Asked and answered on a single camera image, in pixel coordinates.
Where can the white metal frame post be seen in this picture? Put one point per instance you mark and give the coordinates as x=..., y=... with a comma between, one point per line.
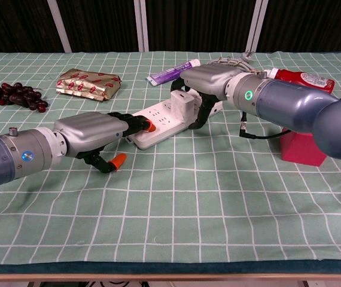
x=255, y=25
x=141, y=25
x=59, y=25

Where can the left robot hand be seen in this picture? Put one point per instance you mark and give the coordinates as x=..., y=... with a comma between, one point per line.
x=89, y=131

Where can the purple white toothpaste tube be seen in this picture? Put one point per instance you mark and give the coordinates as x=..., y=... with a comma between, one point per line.
x=167, y=74

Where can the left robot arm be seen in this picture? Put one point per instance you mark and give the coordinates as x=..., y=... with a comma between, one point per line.
x=13, y=155

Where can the pink foam cube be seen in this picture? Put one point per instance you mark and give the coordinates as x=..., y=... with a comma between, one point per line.
x=300, y=149

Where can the green white checked tablecloth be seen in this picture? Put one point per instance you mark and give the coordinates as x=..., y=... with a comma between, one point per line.
x=170, y=209

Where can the white plug adapter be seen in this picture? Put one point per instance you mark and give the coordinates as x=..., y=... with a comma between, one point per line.
x=182, y=106

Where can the white power strip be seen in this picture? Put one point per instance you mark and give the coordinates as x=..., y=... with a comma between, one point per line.
x=161, y=125

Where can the dark red grape bunch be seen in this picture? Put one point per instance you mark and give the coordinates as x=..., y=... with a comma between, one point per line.
x=19, y=96

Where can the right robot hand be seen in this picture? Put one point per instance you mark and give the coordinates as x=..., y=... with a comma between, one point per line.
x=208, y=82

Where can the gold red snack packet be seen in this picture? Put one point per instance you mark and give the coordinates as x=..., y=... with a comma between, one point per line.
x=88, y=84

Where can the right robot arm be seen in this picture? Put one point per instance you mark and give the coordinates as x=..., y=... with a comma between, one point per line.
x=302, y=104

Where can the red ketchup bottle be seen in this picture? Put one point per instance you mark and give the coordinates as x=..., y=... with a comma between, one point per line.
x=308, y=78

